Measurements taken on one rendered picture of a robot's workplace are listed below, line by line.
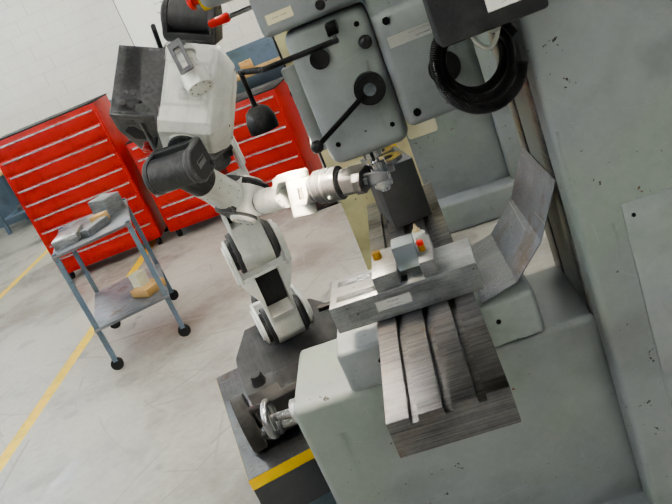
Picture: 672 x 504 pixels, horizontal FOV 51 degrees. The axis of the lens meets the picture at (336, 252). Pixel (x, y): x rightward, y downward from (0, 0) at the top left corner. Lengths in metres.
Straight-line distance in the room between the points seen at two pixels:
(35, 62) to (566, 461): 10.52
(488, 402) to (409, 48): 0.75
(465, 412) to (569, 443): 0.72
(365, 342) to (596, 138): 0.71
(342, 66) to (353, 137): 0.16
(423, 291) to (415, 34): 0.56
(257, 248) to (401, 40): 0.97
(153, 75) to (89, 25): 9.41
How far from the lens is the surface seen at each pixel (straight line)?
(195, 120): 1.86
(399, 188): 2.09
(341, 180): 1.74
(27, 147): 7.00
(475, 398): 1.30
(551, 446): 1.99
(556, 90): 1.53
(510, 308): 1.73
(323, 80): 1.59
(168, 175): 1.83
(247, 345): 2.77
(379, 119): 1.61
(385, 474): 1.98
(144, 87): 1.92
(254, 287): 2.34
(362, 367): 1.77
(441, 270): 1.60
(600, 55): 1.54
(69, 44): 11.47
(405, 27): 1.57
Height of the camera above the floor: 1.71
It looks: 20 degrees down
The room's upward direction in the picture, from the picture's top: 23 degrees counter-clockwise
